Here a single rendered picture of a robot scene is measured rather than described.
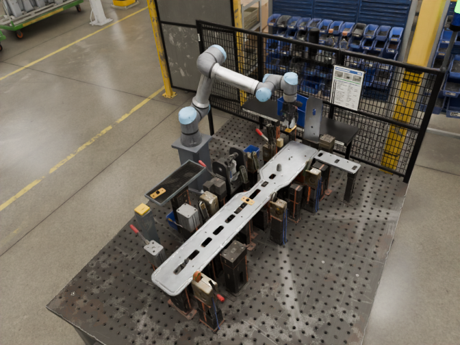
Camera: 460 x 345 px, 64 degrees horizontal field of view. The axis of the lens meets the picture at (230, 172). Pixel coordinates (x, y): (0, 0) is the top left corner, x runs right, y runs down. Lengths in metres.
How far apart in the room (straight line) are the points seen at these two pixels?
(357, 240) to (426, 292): 0.94
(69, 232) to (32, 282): 0.54
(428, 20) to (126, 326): 2.32
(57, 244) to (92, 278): 1.36
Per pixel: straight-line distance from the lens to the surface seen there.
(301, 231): 2.42
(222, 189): 2.21
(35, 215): 4.12
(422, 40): 2.45
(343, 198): 2.63
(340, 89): 2.70
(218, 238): 2.01
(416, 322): 3.06
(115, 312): 2.25
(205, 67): 2.12
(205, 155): 2.54
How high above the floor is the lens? 2.56
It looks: 41 degrees down
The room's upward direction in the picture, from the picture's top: 5 degrees counter-clockwise
